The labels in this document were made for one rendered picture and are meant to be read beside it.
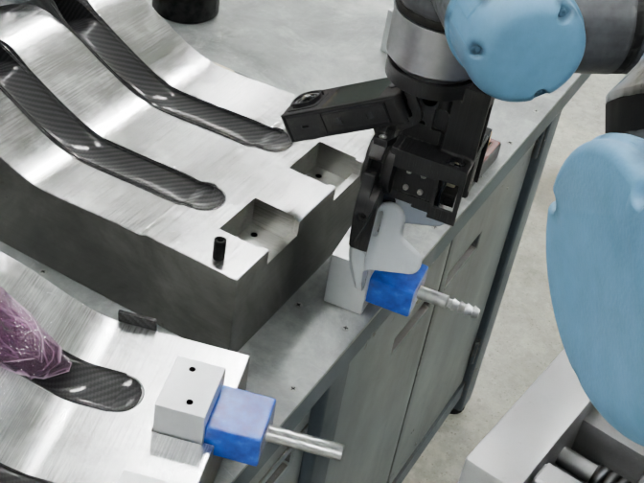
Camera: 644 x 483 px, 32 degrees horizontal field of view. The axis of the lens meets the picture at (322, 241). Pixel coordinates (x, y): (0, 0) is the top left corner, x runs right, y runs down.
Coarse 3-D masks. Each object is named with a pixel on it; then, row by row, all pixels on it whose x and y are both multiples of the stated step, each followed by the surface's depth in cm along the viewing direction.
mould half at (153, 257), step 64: (128, 0) 110; (64, 64) 102; (192, 64) 110; (0, 128) 95; (128, 128) 101; (192, 128) 102; (0, 192) 96; (64, 192) 93; (128, 192) 93; (256, 192) 95; (320, 192) 96; (64, 256) 96; (128, 256) 91; (192, 256) 88; (256, 256) 89; (320, 256) 101; (192, 320) 91; (256, 320) 94
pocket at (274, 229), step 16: (256, 208) 95; (272, 208) 94; (224, 224) 91; (240, 224) 94; (256, 224) 96; (272, 224) 95; (288, 224) 94; (256, 240) 94; (272, 240) 95; (288, 240) 93; (272, 256) 91
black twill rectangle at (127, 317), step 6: (120, 312) 85; (126, 312) 85; (132, 312) 86; (120, 318) 86; (126, 318) 86; (132, 318) 86; (138, 318) 85; (144, 318) 85; (150, 318) 85; (132, 324) 86; (138, 324) 86; (144, 324) 86; (150, 324) 85; (156, 324) 86; (156, 330) 86
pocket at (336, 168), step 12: (324, 144) 102; (312, 156) 102; (324, 156) 103; (336, 156) 102; (348, 156) 101; (300, 168) 101; (312, 168) 103; (324, 168) 103; (336, 168) 103; (348, 168) 102; (324, 180) 102; (336, 180) 102; (348, 180) 101; (336, 192) 99
